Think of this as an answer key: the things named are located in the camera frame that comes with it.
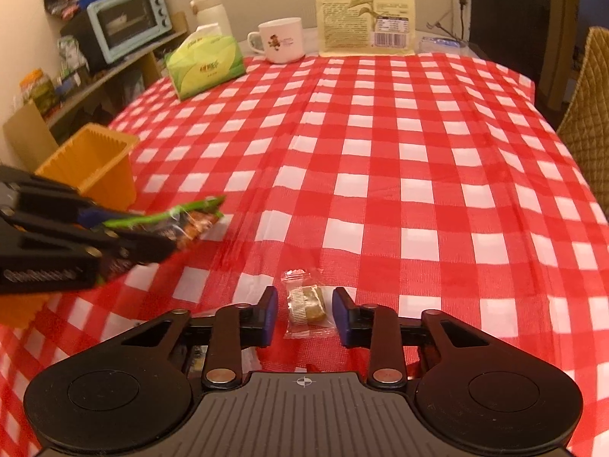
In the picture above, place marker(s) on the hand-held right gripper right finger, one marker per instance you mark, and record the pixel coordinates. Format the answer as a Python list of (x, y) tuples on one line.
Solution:
[(340, 314)]

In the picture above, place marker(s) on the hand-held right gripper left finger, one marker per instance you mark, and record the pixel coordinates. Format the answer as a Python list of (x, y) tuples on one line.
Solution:
[(271, 314)]

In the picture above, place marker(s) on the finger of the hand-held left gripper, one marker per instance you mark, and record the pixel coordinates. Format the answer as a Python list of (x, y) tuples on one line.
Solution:
[(142, 247), (47, 200)]

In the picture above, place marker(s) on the clear-wrapped brown snack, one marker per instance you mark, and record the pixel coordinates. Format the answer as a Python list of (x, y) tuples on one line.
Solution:
[(307, 304)]

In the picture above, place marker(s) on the orange plastic tray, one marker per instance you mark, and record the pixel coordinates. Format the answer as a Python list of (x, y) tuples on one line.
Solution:
[(95, 162)]

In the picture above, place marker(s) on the green snack packet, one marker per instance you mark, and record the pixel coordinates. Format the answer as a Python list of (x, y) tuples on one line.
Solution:
[(200, 221)]

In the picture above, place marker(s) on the wooden shelf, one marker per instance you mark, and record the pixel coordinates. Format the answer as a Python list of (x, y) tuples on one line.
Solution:
[(28, 128)]

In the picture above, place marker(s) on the orange-lidded jar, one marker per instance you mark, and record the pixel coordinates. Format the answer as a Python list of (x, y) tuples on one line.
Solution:
[(37, 93)]

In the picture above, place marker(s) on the red checkered tablecloth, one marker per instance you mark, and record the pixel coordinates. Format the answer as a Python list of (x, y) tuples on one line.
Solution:
[(380, 200)]

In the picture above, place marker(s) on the green and white bag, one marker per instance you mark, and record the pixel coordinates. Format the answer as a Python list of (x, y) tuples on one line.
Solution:
[(72, 54)]

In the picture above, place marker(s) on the green tissue box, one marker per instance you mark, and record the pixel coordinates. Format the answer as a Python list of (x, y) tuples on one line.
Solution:
[(204, 66)]

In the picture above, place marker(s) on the light blue toaster oven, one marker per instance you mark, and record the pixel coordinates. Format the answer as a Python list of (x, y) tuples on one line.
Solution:
[(128, 24)]

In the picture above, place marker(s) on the black and red snack bag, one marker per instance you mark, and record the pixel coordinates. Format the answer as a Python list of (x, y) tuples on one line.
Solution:
[(62, 2)]

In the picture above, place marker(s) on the white kettle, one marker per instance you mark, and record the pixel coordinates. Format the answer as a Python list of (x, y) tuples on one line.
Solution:
[(209, 12)]

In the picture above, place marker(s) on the white mug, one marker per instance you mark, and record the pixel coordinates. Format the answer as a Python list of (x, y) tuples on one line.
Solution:
[(283, 40)]

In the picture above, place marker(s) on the clear plastic packet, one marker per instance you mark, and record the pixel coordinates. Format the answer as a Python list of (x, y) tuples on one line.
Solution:
[(442, 44)]

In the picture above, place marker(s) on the sunflower seed bag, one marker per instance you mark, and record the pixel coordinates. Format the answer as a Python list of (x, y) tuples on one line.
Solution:
[(342, 19)]

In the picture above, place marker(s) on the chair with quilted cover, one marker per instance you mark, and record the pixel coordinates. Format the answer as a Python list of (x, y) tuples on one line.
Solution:
[(590, 104)]

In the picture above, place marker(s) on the black cabinet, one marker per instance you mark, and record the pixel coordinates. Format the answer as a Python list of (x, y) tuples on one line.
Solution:
[(514, 24)]

